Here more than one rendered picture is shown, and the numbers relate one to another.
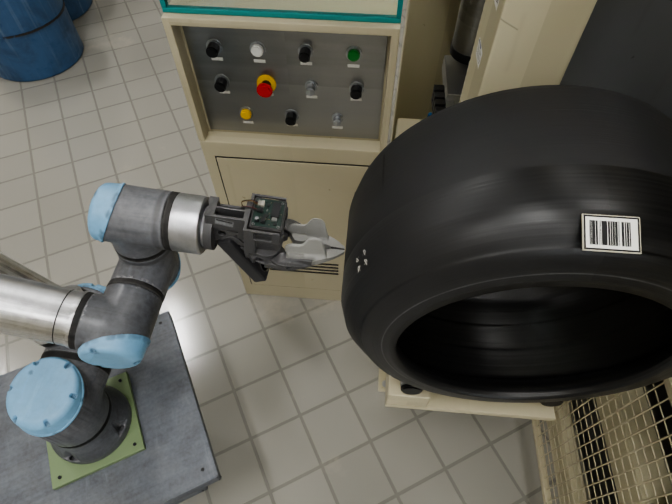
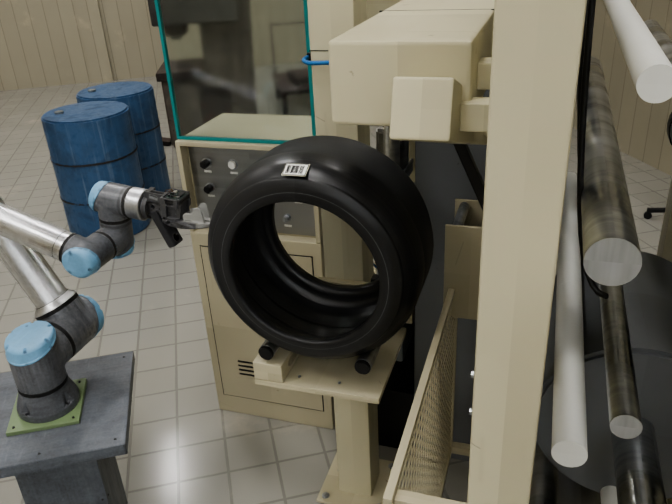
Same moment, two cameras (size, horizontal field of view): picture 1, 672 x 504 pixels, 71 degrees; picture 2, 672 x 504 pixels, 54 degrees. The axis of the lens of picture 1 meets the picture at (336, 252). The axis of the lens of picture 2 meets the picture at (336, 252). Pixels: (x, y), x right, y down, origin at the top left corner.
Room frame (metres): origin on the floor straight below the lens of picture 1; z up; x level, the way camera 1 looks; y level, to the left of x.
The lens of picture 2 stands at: (-1.09, -0.72, 1.97)
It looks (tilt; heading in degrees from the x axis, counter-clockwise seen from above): 27 degrees down; 14
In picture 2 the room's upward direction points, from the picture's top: 3 degrees counter-clockwise
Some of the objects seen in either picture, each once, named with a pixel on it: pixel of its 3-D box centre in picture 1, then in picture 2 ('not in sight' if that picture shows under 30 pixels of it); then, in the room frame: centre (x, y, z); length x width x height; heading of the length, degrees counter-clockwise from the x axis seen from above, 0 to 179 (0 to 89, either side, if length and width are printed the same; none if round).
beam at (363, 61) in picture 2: not in sight; (428, 52); (0.33, -0.59, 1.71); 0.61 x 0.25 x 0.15; 175
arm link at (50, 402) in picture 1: (60, 398); (37, 355); (0.33, 0.61, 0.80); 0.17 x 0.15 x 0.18; 174
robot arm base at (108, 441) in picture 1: (84, 418); (45, 390); (0.33, 0.62, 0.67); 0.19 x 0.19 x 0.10
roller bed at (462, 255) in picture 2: not in sight; (474, 259); (0.67, -0.71, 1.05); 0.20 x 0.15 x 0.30; 175
